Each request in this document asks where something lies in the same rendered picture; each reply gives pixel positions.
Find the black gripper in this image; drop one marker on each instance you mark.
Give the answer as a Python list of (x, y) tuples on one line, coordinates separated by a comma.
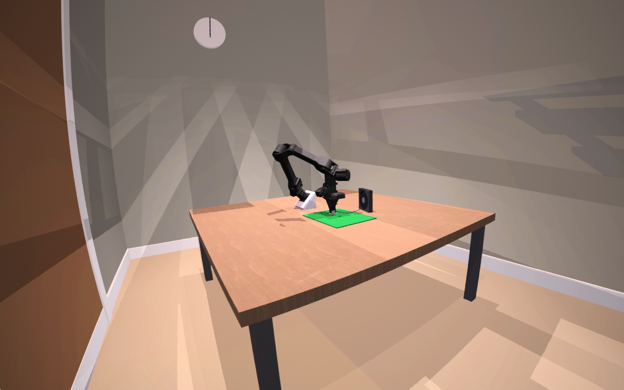
[(334, 195)]

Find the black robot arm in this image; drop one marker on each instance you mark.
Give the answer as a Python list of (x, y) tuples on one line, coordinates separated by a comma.
[(321, 163)]

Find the green circuit board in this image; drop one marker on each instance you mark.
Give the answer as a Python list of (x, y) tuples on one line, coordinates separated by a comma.
[(337, 219)]

